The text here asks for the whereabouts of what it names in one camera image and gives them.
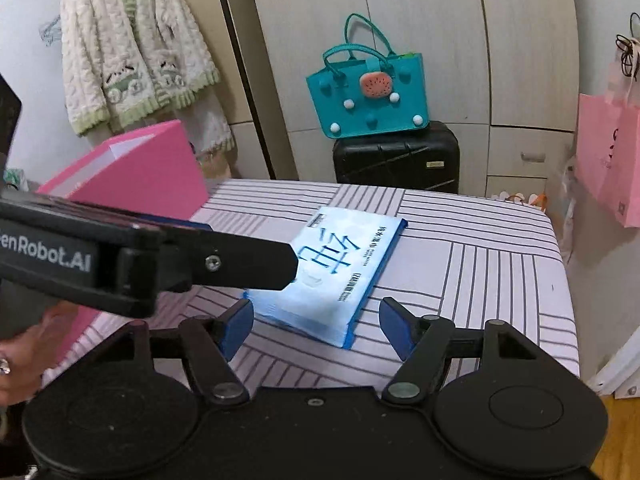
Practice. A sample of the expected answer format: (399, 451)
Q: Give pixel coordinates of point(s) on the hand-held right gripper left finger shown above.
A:
(235, 330)

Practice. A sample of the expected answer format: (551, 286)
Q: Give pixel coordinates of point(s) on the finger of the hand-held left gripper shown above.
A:
(240, 260)
(170, 223)

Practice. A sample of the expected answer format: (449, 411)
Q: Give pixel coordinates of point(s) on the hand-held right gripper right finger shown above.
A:
(397, 327)

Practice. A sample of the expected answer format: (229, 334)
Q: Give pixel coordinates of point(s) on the pink cardboard box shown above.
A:
(150, 175)

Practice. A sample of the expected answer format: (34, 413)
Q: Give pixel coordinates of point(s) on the blue tissue packet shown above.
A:
(345, 260)

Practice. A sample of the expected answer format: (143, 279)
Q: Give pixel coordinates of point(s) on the person's left hand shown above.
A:
(20, 370)

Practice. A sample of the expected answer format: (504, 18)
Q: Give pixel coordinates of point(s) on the cream fluffy pants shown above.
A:
(215, 125)

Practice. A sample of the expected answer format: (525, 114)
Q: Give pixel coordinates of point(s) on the striped tablecloth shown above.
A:
(500, 285)

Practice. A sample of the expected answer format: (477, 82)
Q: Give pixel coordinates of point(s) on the black suitcase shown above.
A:
(390, 165)

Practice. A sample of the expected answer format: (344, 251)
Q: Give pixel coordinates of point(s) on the teal felt handbag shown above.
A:
(340, 107)

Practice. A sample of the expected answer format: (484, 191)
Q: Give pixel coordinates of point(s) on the cream fluffy cardigan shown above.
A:
(115, 45)

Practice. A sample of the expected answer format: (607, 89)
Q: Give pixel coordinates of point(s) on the clear plastic bag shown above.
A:
(567, 200)

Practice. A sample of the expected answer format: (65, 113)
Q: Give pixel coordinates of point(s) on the pink tote bag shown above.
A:
(610, 160)

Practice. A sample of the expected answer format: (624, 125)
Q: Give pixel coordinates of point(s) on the light wood wardrobe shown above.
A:
(450, 35)

